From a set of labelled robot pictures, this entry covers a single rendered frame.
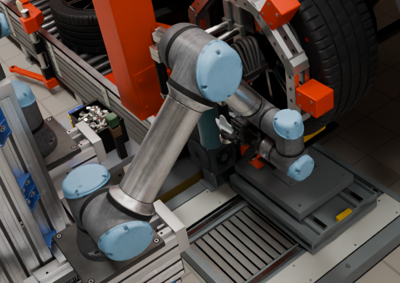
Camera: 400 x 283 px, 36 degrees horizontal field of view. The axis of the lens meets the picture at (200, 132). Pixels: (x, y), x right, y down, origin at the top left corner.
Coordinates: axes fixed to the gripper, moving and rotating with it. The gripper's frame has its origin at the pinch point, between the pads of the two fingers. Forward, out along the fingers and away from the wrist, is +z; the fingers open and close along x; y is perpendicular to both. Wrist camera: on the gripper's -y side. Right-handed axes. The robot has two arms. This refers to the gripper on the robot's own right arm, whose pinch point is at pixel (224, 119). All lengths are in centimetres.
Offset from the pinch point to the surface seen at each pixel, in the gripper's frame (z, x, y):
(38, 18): 180, -9, -35
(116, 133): 49, 17, -24
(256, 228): 14, -18, -77
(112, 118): 49, 16, -17
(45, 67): 178, -3, -64
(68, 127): 85, 23, -38
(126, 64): 56, 2, -3
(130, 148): 53, 11, -38
